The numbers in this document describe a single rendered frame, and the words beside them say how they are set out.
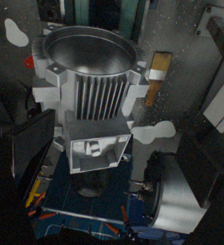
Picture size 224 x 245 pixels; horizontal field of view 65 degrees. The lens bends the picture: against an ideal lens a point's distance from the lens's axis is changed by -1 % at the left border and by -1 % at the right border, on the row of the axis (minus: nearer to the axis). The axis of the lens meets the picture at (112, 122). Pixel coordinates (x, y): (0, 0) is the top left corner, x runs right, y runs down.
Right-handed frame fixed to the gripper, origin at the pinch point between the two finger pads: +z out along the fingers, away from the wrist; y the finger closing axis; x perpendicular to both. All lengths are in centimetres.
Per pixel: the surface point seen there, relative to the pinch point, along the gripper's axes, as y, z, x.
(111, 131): -0.6, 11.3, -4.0
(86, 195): -6, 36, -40
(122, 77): -0.4, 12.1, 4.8
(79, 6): -10.9, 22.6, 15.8
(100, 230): 1, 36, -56
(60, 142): -11.0, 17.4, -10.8
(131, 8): -1.1, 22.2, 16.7
